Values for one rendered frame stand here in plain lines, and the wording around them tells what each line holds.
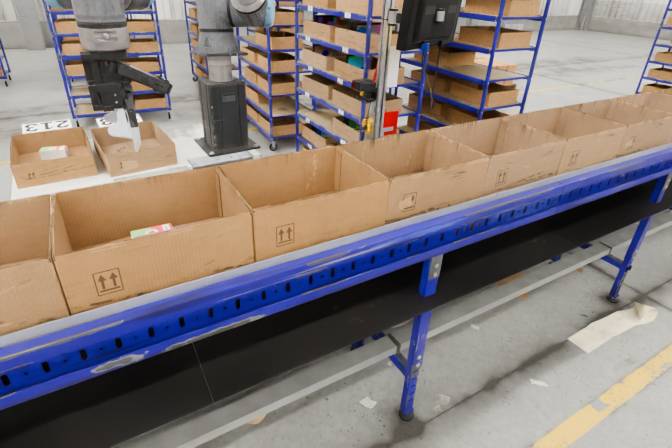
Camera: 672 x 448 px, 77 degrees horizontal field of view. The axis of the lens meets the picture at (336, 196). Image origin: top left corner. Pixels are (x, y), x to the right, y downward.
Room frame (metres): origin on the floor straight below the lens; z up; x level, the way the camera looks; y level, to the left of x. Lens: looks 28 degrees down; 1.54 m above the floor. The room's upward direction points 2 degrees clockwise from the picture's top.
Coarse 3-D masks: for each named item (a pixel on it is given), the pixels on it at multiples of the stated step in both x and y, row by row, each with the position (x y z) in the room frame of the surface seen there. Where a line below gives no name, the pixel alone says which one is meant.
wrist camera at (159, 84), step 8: (120, 64) 0.89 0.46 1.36; (128, 64) 0.92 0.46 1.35; (120, 72) 0.89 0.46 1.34; (128, 72) 0.89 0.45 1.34; (136, 72) 0.90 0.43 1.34; (144, 72) 0.92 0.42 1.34; (136, 80) 0.90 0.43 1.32; (144, 80) 0.91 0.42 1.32; (152, 80) 0.91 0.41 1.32; (160, 80) 0.92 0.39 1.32; (168, 80) 0.96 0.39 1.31; (152, 88) 0.92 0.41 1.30; (160, 88) 0.92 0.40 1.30; (168, 88) 0.93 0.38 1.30
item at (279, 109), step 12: (276, 0) 3.85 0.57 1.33; (288, 0) 3.90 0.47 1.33; (300, 0) 3.96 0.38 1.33; (240, 36) 4.55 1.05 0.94; (252, 36) 4.63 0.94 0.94; (264, 48) 3.88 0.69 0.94; (300, 48) 3.97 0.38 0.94; (240, 60) 4.63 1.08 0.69; (240, 72) 4.62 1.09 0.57; (264, 72) 3.90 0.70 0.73; (288, 72) 3.90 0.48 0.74; (300, 72) 3.96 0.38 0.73; (312, 72) 4.07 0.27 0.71; (252, 84) 4.23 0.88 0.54; (276, 96) 3.84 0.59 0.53; (288, 96) 4.59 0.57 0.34; (264, 108) 4.09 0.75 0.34; (276, 108) 4.11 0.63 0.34; (288, 108) 4.12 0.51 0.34; (300, 108) 4.14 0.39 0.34; (252, 120) 4.30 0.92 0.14; (264, 132) 3.96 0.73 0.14; (276, 144) 3.83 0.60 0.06
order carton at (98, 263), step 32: (64, 192) 0.89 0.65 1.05; (96, 192) 0.92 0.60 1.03; (128, 192) 0.96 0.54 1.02; (160, 192) 1.00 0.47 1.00; (192, 192) 1.04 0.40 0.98; (224, 192) 1.02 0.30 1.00; (64, 224) 0.88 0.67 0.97; (96, 224) 0.91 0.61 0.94; (128, 224) 0.95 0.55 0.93; (160, 224) 0.99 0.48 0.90; (192, 224) 1.02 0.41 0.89; (224, 224) 0.80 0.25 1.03; (64, 256) 0.64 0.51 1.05; (96, 256) 0.67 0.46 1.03; (128, 256) 0.70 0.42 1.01; (160, 256) 0.73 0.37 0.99; (192, 256) 0.76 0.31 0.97; (224, 256) 0.80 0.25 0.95; (64, 288) 0.63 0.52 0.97; (96, 288) 0.66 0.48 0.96; (128, 288) 0.69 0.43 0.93; (160, 288) 0.72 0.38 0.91
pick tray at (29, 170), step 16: (80, 128) 1.90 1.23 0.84; (16, 144) 1.76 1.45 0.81; (32, 144) 1.79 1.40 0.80; (48, 144) 1.82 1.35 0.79; (64, 144) 1.86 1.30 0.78; (80, 144) 1.89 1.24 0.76; (16, 160) 1.64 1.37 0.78; (32, 160) 1.70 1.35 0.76; (48, 160) 1.51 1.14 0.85; (64, 160) 1.54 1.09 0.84; (80, 160) 1.57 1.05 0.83; (16, 176) 1.45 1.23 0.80; (32, 176) 1.47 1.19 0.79; (48, 176) 1.50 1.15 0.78; (64, 176) 1.53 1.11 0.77; (80, 176) 1.56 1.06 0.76
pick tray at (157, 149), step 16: (96, 128) 1.90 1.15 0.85; (144, 128) 2.02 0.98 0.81; (160, 128) 1.93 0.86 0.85; (96, 144) 1.76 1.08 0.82; (112, 144) 1.93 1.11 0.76; (128, 144) 1.93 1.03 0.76; (144, 144) 1.94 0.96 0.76; (160, 144) 1.95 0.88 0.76; (112, 160) 1.59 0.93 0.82; (128, 160) 1.63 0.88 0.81; (144, 160) 1.66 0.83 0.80; (160, 160) 1.70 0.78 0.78; (176, 160) 1.74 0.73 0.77; (112, 176) 1.58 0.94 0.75
